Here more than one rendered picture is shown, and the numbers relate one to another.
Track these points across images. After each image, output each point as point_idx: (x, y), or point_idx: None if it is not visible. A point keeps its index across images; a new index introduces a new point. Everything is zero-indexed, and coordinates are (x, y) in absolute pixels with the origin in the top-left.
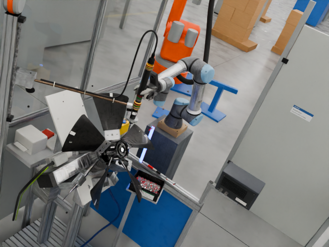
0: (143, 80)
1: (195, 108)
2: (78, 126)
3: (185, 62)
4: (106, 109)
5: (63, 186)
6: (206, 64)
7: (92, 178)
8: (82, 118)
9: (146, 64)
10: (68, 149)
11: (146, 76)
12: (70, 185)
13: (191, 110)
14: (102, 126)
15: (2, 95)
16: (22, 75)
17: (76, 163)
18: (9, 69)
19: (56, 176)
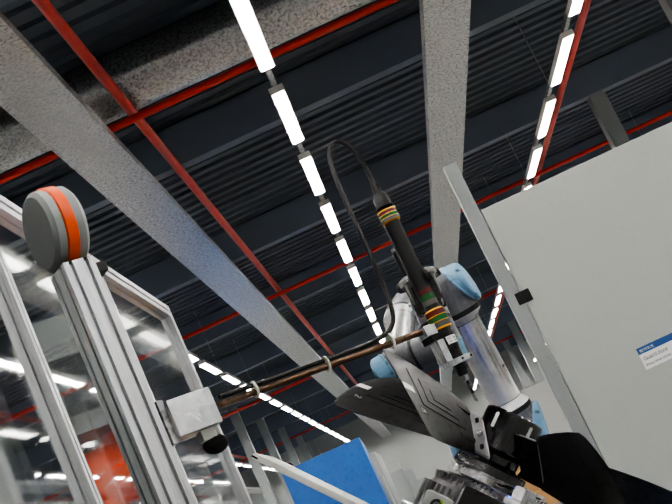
0: (404, 247)
1: (510, 388)
2: (403, 372)
3: (401, 301)
4: (388, 404)
5: None
6: (442, 267)
7: None
8: (392, 355)
9: (381, 214)
10: (436, 434)
11: (403, 235)
12: None
13: (509, 403)
14: (423, 432)
15: (173, 492)
16: (183, 397)
17: None
18: (147, 401)
19: (482, 492)
